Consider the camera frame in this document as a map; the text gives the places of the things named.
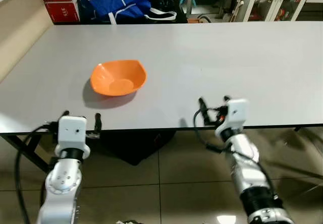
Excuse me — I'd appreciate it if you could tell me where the orange plastic bowl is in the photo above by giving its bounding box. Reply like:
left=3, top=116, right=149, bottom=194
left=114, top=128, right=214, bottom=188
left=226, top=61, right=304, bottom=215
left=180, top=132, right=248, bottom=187
left=90, top=59, right=147, bottom=97

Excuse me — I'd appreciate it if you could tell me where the white glass door cabinet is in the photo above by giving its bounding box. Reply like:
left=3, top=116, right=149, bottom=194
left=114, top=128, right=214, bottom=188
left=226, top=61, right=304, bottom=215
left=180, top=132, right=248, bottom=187
left=236, top=0, right=323, bottom=22

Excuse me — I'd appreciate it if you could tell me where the red cardboard box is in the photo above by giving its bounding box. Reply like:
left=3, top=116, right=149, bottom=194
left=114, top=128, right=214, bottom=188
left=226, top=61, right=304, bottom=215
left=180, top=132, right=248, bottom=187
left=35, top=0, right=80, bottom=24

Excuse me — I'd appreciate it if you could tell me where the blue fabric bag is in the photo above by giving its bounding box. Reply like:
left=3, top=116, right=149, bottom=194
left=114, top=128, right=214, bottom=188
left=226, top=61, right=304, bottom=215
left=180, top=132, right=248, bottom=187
left=77, top=0, right=153, bottom=24

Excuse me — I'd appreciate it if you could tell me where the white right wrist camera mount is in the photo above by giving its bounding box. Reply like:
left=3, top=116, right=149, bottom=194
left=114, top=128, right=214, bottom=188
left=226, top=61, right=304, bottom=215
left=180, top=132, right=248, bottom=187
left=215, top=98, right=250, bottom=140

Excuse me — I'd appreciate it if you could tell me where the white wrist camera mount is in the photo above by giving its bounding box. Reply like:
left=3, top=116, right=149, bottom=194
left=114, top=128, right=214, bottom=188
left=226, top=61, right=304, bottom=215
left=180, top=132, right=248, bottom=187
left=215, top=98, right=250, bottom=140
left=56, top=116, right=91, bottom=160

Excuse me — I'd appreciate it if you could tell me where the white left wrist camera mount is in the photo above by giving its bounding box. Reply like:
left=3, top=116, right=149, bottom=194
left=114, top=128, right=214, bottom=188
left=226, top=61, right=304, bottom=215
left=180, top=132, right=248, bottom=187
left=56, top=116, right=91, bottom=160

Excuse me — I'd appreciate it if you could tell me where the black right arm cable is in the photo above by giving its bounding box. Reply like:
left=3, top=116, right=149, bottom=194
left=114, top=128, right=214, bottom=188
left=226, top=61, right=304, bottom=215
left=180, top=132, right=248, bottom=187
left=194, top=109, right=263, bottom=184

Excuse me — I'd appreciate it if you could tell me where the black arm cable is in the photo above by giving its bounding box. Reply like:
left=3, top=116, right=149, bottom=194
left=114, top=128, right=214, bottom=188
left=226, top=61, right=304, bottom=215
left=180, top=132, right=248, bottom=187
left=194, top=109, right=263, bottom=184
left=14, top=125, right=57, bottom=224

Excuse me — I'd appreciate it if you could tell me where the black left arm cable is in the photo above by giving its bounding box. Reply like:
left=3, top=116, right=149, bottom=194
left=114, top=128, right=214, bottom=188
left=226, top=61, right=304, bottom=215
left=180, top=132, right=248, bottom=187
left=14, top=125, right=57, bottom=224

